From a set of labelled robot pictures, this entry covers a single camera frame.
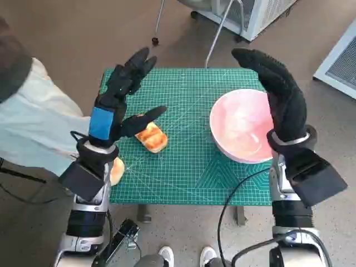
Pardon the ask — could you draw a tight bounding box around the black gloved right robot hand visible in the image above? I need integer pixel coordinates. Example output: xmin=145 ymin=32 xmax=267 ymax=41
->
xmin=231 ymin=48 xmax=310 ymax=142

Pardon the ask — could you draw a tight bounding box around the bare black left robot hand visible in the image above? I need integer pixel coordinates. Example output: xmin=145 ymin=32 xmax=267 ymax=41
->
xmin=88 ymin=47 xmax=169 ymax=147

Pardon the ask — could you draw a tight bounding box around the pink bowl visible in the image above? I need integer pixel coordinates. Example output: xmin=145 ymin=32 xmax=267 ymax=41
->
xmin=209 ymin=88 xmax=275 ymax=164

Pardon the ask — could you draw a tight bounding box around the braided rectangular toy bread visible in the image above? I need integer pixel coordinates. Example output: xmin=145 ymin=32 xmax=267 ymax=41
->
xmin=134 ymin=113 xmax=170 ymax=154

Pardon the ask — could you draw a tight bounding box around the round toy bread bun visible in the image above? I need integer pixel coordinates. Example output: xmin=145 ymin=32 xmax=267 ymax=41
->
xmin=110 ymin=157 xmax=125 ymax=186

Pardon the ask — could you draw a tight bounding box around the white vented unit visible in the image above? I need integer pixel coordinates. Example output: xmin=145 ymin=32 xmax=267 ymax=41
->
xmin=313 ymin=26 xmax=356 ymax=100

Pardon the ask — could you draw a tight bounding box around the white mesh cabinet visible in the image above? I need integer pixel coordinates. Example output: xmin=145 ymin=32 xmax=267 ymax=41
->
xmin=191 ymin=0 xmax=298 ymax=42

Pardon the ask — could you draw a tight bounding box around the green cutting mat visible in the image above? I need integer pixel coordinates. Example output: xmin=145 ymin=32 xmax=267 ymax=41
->
xmin=101 ymin=68 xmax=273 ymax=206

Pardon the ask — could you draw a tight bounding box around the grey table leg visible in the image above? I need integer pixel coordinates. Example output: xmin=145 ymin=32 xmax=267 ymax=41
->
xmin=236 ymin=205 xmax=248 ymax=226
xmin=137 ymin=205 xmax=152 ymax=223

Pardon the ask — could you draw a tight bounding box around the white shoe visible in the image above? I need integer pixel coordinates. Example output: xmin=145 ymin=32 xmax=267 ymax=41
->
xmin=158 ymin=246 xmax=175 ymax=267
xmin=200 ymin=246 xmax=217 ymax=267

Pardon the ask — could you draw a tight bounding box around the short black wrist cable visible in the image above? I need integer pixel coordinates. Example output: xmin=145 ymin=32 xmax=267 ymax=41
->
xmin=70 ymin=130 xmax=91 ymax=148

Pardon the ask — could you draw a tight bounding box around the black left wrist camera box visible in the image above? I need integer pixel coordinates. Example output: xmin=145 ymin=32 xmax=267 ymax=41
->
xmin=57 ymin=160 xmax=105 ymax=202

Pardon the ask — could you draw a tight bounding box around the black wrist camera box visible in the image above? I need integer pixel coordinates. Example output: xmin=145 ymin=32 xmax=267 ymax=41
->
xmin=57 ymin=160 xmax=105 ymax=202
xmin=286 ymin=150 xmax=348 ymax=208

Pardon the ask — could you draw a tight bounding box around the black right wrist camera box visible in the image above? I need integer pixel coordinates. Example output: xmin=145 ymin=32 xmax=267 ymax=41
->
xmin=286 ymin=150 xmax=348 ymax=208

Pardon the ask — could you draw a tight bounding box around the black metal bracket bar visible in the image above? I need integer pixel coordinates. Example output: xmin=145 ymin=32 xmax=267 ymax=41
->
xmin=91 ymin=218 xmax=141 ymax=267

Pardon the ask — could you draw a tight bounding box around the long black robot cable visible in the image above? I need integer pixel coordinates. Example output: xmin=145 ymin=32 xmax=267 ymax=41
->
xmin=217 ymin=166 xmax=275 ymax=267

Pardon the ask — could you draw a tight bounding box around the looped black robot cable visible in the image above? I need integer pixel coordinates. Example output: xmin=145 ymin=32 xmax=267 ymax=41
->
xmin=232 ymin=228 xmax=334 ymax=267

